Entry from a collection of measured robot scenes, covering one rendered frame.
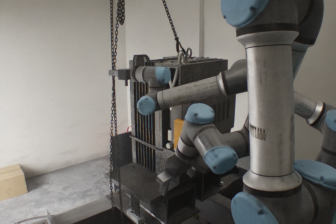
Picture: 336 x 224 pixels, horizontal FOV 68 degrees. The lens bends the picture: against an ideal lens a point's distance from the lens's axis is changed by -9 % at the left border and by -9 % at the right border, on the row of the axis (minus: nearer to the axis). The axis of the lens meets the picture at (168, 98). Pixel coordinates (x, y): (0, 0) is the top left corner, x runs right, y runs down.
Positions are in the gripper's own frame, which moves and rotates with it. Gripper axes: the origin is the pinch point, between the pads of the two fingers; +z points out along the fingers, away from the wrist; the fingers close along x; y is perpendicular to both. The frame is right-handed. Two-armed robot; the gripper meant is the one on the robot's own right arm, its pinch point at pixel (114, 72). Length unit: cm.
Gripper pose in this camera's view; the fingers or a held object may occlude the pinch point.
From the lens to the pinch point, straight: 138.0
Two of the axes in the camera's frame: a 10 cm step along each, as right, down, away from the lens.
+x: 5.3, -1.7, 8.3
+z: -8.5, -1.0, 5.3
